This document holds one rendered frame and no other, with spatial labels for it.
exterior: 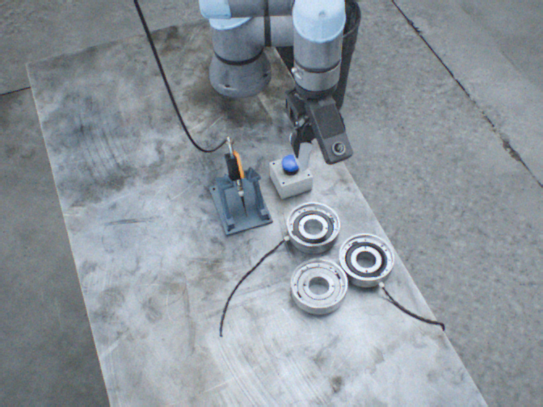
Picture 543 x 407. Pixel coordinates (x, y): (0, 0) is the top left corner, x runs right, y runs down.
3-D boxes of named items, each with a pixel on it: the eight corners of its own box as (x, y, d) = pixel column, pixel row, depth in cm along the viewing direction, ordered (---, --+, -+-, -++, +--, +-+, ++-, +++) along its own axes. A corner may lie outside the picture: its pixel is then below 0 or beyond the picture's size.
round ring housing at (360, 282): (327, 258, 132) (329, 246, 128) (372, 237, 134) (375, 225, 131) (355, 300, 126) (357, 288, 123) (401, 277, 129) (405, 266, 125)
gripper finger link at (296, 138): (309, 149, 122) (318, 115, 116) (313, 156, 121) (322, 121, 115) (285, 153, 121) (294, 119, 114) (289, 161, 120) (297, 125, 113)
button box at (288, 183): (313, 190, 142) (313, 175, 138) (281, 199, 140) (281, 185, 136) (297, 162, 146) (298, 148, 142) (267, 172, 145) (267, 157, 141)
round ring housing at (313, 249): (326, 207, 139) (326, 195, 136) (347, 246, 133) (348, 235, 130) (279, 223, 137) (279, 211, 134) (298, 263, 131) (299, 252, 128)
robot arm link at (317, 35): (343, -22, 100) (350, 14, 95) (338, 36, 109) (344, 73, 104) (291, -19, 100) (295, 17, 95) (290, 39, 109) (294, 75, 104)
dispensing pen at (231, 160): (242, 220, 133) (223, 140, 128) (237, 215, 137) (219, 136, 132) (252, 218, 134) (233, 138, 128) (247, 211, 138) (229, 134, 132)
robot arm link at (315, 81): (348, 66, 105) (300, 79, 103) (347, 87, 109) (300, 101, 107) (329, 37, 109) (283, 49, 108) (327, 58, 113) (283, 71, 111)
